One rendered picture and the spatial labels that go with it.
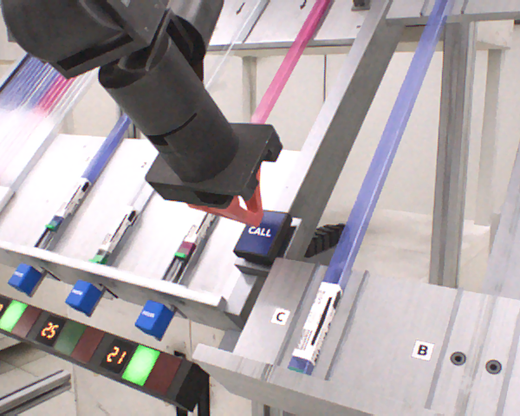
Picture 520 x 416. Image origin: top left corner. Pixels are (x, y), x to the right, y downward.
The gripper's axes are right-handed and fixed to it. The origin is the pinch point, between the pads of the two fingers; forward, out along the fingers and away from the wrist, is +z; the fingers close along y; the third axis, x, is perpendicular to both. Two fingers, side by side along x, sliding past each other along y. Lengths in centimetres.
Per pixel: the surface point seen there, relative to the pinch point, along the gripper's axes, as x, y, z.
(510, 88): -142, 20, 134
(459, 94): -42, -4, 29
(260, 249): 2.6, -1.2, 1.3
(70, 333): 14.2, 21.2, 6.7
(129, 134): -36, 70, 36
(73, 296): 10.7, 21.5, 4.6
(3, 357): 15, 151, 101
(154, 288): 7.8, 10.2, 3.6
